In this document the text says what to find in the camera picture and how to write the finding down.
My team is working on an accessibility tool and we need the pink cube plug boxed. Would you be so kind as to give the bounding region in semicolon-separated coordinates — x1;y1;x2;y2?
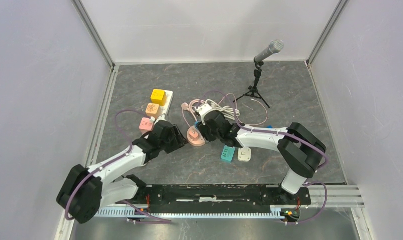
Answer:
139;117;155;134

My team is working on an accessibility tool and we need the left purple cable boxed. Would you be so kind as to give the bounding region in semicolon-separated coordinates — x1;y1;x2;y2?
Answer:
64;110;173;225

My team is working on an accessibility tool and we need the white plug adapter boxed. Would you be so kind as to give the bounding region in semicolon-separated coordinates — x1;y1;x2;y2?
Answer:
237;147;252;162

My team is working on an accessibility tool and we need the grey microphone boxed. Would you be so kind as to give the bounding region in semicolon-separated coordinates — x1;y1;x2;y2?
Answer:
254;39;285;63

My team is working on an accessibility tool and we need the small pink plug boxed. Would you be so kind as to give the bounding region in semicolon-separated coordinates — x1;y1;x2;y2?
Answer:
189;130;199;139

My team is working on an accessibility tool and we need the purple cable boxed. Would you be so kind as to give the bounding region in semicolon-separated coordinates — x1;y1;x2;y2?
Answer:
64;110;173;225
196;91;329;226

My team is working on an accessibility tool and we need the round pink socket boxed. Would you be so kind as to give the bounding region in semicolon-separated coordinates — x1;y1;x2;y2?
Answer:
186;126;206;147

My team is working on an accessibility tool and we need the white coiled cable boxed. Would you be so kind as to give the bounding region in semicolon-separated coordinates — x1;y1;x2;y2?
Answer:
201;99;241;122

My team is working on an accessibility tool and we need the orange cube plug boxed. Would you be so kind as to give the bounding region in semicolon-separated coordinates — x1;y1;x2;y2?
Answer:
145;103;162;119

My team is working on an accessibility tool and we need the yellow cube plug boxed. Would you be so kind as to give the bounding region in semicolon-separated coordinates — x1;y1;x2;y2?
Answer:
150;89;168;107

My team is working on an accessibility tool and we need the teal power strip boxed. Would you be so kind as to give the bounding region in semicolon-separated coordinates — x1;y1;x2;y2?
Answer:
221;145;236;163

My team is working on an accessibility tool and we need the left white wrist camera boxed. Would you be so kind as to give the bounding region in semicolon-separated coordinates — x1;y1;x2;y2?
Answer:
149;114;167;127

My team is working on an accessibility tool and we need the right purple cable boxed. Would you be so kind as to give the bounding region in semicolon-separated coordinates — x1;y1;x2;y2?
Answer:
196;91;329;226

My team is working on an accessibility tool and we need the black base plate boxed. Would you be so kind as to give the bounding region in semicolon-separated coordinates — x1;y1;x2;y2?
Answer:
129;184;312;214

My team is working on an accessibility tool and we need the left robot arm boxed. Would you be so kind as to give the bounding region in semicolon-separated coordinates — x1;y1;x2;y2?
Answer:
56;120;188;224

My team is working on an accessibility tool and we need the pink cable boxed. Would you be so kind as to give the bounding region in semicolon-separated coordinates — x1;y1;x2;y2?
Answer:
181;92;270;133

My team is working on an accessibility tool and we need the black tripod stand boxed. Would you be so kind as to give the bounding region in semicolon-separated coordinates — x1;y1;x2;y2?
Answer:
233;61;271;108

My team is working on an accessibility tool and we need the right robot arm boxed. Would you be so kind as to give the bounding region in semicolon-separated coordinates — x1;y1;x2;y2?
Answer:
196;110;328;204

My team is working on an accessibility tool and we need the white power strip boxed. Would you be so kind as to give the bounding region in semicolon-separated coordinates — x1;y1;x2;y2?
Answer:
139;89;174;134

